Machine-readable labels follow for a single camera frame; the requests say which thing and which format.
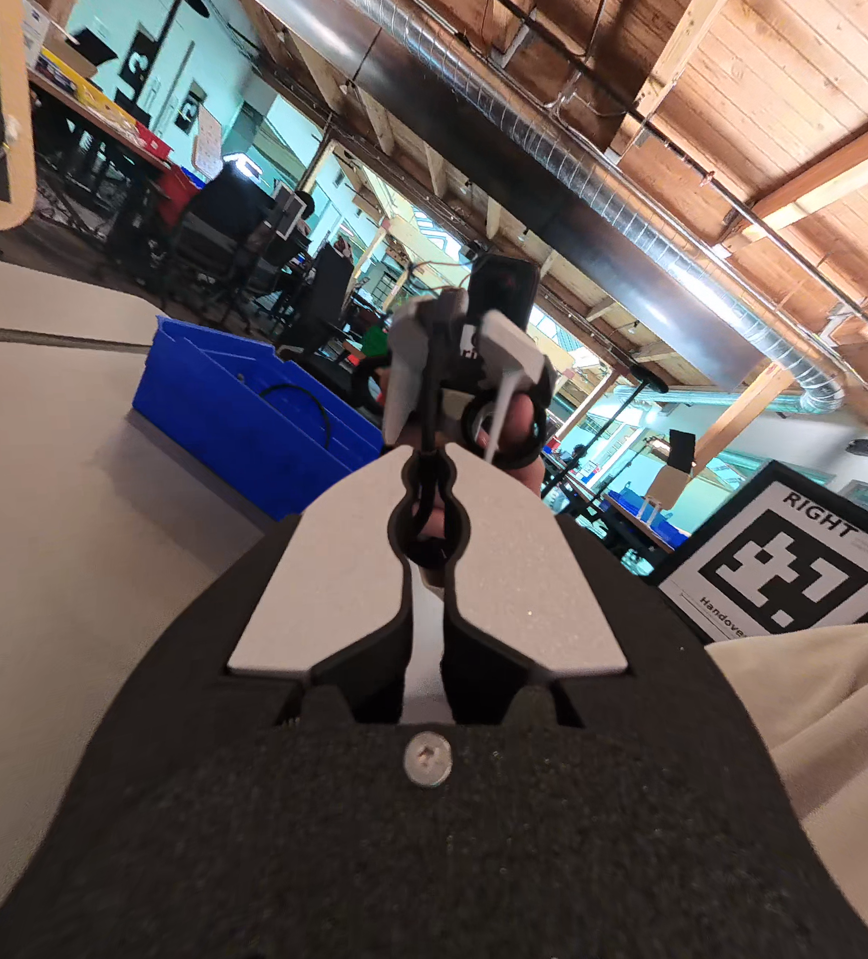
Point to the black ceiling panel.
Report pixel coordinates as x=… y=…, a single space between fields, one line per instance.
x=479 y=150

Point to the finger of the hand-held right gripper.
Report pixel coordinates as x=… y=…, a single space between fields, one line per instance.
x=458 y=408
x=408 y=359

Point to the framed marker board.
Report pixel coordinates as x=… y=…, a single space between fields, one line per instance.
x=778 y=569

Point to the person's right hand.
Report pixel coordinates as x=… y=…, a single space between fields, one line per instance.
x=522 y=423

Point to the blue plastic bin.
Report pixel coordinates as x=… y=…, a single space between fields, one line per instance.
x=217 y=419

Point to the red cloth on chair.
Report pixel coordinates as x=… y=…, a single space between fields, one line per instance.
x=175 y=193

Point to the black box on stand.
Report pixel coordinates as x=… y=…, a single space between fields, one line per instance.
x=681 y=449

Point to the black office chair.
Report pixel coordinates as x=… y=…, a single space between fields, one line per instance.
x=321 y=300
x=217 y=217

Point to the person's right forearm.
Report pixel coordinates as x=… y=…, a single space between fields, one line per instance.
x=838 y=697

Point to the silver air duct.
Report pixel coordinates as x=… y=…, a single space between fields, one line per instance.
x=591 y=183

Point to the green plastic bin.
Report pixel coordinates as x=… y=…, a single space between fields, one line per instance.
x=375 y=338

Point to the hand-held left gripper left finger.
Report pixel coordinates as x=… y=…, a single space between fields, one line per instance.
x=306 y=584

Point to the black floor lamp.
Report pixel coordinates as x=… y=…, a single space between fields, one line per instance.
x=647 y=378

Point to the grey desk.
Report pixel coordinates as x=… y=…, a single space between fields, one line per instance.
x=44 y=300
x=67 y=562

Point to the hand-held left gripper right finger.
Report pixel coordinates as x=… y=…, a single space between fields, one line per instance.
x=539 y=584

